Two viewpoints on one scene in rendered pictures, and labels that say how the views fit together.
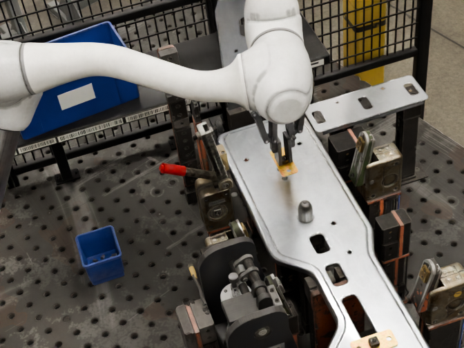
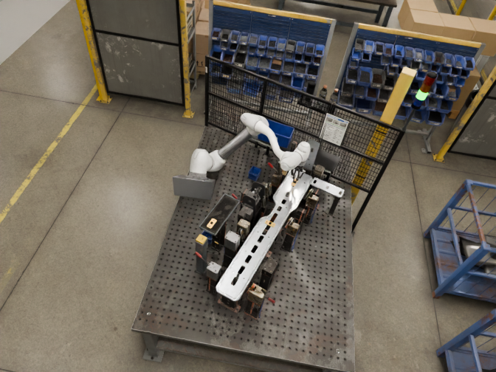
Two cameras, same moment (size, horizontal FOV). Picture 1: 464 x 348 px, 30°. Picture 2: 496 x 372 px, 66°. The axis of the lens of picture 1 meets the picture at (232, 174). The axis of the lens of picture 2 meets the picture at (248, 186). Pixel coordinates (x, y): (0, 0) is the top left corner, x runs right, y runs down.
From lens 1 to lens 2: 171 cm
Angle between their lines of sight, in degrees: 24
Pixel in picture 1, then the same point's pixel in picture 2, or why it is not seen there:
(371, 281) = (283, 215)
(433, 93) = (394, 215)
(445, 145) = (348, 215)
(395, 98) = (334, 191)
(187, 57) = not seen: hidden behind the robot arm
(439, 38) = (415, 204)
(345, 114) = (320, 185)
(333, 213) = (293, 199)
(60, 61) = (262, 128)
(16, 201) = (252, 150)
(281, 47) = (294, 156)
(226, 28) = not seen: hidden behind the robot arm
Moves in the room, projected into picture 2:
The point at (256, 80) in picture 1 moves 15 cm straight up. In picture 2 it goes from (283, 158) to (286, 143)
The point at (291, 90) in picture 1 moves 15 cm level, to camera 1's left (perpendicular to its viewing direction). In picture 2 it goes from (286, 164) to (271, 153)
